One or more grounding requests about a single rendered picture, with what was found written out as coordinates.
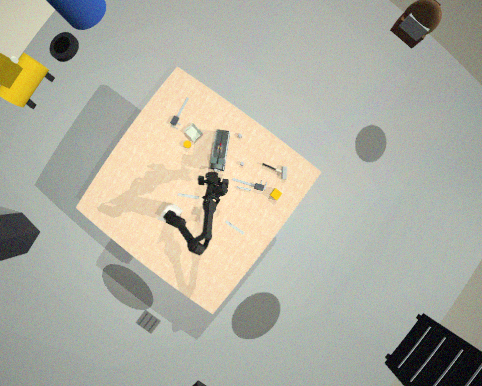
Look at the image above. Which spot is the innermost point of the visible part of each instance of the yellow block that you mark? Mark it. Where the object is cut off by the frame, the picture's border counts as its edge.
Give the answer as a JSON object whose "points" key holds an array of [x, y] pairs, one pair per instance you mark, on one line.
{"points": [[276, 194]]}

